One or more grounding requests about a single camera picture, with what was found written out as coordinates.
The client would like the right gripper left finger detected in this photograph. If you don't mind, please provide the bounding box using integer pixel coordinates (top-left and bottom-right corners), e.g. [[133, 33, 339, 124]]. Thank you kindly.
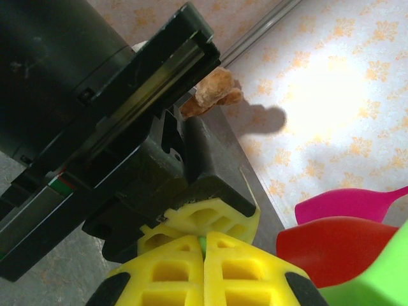
[[85, 235, 205, 306]]

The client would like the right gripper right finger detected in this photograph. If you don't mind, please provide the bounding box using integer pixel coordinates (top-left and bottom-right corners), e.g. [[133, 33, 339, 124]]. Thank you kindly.
[[203, 231, 329, 306]]

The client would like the red wine glass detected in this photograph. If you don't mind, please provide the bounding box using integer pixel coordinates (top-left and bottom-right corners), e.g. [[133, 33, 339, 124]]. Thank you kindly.
[[275, 216, 399, 289]]

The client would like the green wine glass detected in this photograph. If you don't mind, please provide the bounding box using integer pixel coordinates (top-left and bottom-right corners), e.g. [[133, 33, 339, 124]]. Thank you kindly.
[[198, 219, 408, 306]]

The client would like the pink wine glass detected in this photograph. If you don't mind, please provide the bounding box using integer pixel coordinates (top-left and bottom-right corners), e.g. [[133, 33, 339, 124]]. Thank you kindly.
[[295, 186, 408, 224]]

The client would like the brown teddy bear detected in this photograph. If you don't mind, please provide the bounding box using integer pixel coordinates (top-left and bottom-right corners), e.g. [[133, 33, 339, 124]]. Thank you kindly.
[[180, 67, 245, 117]]

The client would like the aluminium frame post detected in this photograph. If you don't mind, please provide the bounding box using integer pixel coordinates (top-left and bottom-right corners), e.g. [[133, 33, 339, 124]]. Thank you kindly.
[[219, 0, 303, 62]]

